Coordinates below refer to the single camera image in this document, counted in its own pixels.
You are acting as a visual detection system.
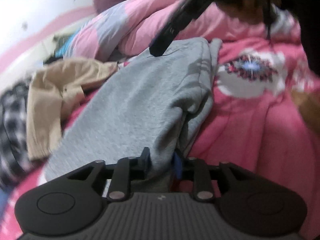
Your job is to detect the pink floral blanket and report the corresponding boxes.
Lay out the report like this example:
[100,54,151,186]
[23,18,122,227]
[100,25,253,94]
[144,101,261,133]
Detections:
[0,4,320,240]

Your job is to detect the plaid dark garment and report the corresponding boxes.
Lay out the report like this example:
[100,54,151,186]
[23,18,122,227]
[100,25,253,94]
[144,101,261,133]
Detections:
[0,79,37,189]

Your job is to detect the grey sweatshirt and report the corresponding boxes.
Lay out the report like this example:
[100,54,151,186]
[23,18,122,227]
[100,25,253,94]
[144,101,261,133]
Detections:
[44,37,222,192]

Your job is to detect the person's right hand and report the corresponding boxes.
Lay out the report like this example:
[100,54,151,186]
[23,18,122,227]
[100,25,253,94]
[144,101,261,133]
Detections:
[215,0,281,25]

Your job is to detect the beige garment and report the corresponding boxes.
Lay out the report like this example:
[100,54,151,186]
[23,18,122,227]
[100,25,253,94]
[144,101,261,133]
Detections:
[26,57,118,160]

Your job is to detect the pink grey quilt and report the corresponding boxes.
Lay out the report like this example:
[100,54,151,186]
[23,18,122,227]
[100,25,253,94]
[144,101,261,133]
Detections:
[52,0,301,63]

